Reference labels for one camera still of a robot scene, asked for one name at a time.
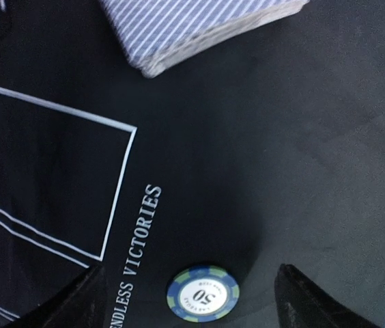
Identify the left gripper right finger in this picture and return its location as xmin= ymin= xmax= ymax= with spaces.
xmin=274 ymin=264 xmax=377 ymax=328

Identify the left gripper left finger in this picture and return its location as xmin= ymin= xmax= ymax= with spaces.
xmin=6 ymin=264 xmax=107 ymax=328

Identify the blue green 50 chip stack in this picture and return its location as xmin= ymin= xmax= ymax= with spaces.
xmin=166 ymin=265 xmax=240 ymax=323

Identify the blue playing card deck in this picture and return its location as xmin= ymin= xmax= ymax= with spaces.
xmin=100 ymin=0 xmax=306 ymax=78

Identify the black poker table mat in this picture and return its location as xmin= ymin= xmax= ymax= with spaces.
xmin=0 ymin=1 xmax=385 ymax=327

